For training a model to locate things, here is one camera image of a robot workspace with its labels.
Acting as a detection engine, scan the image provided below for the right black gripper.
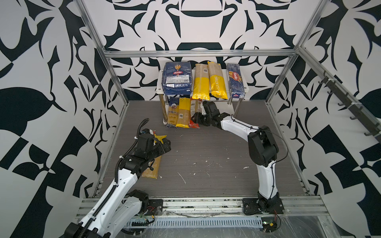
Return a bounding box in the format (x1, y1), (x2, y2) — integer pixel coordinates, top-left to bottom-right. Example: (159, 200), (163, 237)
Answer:
(190, 111), (213, 126)

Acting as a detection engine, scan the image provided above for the red clear spaghetti bag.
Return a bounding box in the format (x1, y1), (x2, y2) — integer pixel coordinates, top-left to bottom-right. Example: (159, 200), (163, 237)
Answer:
(189, 99), (202, 129)

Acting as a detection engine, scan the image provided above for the blue De Cecco spaghetti bag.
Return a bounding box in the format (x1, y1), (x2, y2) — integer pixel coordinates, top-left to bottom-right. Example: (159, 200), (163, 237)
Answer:
(166, 97), (179, 128)

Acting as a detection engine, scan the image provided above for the yellow Pastatime spaghetti bag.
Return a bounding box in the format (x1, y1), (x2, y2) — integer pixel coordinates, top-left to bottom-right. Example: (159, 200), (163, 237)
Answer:
(207, 61), (228, 100)

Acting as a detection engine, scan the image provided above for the blue Barilla spaghetti box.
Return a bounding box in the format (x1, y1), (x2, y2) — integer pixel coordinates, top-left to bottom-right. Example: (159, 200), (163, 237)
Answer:
(226, 63), (246, 99)

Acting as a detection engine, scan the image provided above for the blue Barilla multipack bag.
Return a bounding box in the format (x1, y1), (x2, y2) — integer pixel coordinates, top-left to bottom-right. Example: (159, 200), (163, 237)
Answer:
(161, 62), (193, 95)

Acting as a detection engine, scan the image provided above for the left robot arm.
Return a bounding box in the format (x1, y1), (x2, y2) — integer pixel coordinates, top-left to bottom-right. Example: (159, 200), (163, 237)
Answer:
(63, 118), (171, 238)

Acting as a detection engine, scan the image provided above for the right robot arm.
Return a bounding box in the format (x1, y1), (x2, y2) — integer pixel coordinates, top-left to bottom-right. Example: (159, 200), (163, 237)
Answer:
(197, 102), (284, 215)

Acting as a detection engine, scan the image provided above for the white two-tier shelf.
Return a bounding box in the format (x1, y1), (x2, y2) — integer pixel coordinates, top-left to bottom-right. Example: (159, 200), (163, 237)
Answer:
(155, 69), (244, 126)

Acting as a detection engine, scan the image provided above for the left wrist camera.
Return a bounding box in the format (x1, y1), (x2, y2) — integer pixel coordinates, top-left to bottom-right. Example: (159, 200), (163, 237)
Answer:
(141, 129), (156, 135)

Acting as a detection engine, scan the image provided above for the white cable duct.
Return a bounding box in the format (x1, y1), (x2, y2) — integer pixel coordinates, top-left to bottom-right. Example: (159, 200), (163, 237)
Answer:
(125, 217), (263, 229)

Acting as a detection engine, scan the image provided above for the wall hook rail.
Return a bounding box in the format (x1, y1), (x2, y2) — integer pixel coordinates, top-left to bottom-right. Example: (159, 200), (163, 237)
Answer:
(317, 70), (381, 143)

